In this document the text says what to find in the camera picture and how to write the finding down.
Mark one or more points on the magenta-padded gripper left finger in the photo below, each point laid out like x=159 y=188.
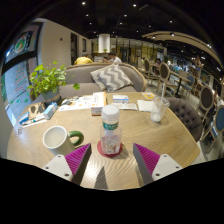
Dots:
x=63 y=165

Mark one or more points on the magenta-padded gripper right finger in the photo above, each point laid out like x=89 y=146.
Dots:
x=160 y=165

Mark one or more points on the clear plastic water bottle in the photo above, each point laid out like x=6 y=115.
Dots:
x=110 y=136

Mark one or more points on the red round coaster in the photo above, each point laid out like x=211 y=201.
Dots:
x=99 y=149

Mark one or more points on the clear plastic cup with straw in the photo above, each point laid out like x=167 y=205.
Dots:
x=158 y=111

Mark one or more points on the small light blue box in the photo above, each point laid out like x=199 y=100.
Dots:
x=50 y=110

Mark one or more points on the dark tufted chair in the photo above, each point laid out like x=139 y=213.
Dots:
x=186 y=115

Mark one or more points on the blue white tissue pack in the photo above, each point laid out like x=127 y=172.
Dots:
x=24 y=118

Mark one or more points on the white paper napkin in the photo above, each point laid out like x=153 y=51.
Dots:
x=145 y=105

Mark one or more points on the brown cardboard cutout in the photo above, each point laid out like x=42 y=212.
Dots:
x=35 y=110

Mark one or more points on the white leaflet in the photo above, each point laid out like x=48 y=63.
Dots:
x=125 y=106

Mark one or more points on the yellow leaflet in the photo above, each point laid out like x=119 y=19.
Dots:
x=148 y=96

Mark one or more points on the blue white flat pack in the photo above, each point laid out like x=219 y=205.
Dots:
x=120 y=98

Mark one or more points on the group of dining chairs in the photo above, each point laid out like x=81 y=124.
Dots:
x=205 y=96

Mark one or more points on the potted green plant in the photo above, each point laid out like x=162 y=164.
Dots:
x=48 y=80

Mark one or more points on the grey curved sofa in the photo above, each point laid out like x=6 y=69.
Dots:
x=80 y=75

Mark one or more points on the person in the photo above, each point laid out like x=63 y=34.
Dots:
x=115 y=58
x=83 y=60

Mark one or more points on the window with festive stickers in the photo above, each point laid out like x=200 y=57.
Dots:
x=20 y=66

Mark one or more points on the white round pillar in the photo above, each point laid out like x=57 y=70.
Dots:
x=104 y=43

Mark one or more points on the group of ceiling lights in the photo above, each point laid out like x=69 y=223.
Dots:
x=135 y=5

